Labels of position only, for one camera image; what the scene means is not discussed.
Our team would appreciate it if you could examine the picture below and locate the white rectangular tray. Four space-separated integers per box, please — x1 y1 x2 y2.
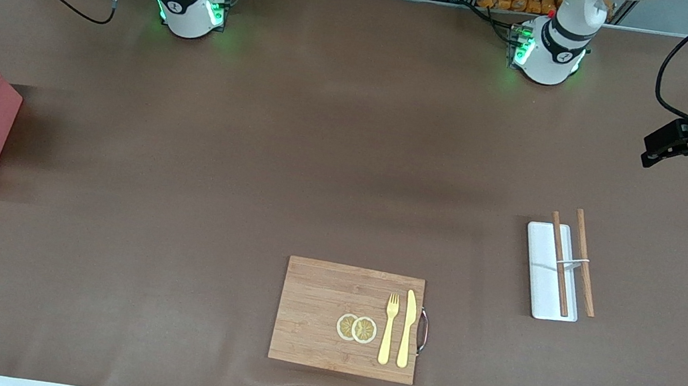
515 220 591 325

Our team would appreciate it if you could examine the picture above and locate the brown table cover mat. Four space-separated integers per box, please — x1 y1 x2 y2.
0 0 688 386

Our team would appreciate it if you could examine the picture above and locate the yellow plastic knife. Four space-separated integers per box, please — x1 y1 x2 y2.
395 289 421 370

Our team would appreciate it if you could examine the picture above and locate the yellow plastic fork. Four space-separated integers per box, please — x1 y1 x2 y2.
377 292 402 367

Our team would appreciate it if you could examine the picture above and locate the lemon slice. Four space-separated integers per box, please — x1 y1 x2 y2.
350 314 380 346
334 312 361 342

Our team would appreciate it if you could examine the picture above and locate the bamboo cutting board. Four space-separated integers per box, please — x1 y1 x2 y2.
266 254 437 386

